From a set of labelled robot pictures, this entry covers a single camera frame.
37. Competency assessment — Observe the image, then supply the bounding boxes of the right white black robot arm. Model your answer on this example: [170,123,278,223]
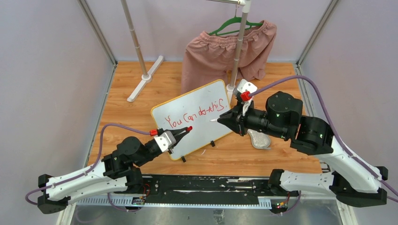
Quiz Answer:
[217,91,388,208]

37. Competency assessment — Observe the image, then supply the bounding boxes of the pink shorts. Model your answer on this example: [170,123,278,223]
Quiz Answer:
[181,20,277,94]

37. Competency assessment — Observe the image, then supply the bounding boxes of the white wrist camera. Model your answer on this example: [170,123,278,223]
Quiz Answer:
[154,131,175,153]
[236,79,259,117]

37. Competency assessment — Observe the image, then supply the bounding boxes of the white clothes rack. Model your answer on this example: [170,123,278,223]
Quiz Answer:
[121,0,251,103]

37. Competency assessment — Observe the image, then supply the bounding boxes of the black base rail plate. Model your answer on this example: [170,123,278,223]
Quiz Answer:
[113,173,299,215]

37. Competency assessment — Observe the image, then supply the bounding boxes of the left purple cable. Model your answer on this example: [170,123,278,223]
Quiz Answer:
[24,123,159,213]

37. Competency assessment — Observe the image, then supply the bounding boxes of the grey whiteboard eraser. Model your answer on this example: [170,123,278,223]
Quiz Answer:
[247,129,271,150]

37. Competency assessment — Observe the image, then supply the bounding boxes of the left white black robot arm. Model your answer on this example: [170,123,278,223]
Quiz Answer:
[37,126,192,214]

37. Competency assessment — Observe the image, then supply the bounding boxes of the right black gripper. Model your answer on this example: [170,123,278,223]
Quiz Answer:
[217,99,289,140]

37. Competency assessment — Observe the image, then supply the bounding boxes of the yellow framed whiteboard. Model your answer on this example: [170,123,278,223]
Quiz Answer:
[151,79,231,160]

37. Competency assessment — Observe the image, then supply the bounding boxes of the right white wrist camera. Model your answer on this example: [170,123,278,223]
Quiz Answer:
[236,79,259,117]

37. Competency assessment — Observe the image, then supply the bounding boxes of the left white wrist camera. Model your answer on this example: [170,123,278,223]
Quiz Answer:
[154,131,175,153]

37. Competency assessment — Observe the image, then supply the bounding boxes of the green clothes hanger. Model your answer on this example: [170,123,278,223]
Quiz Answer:
[208,9,264,36]

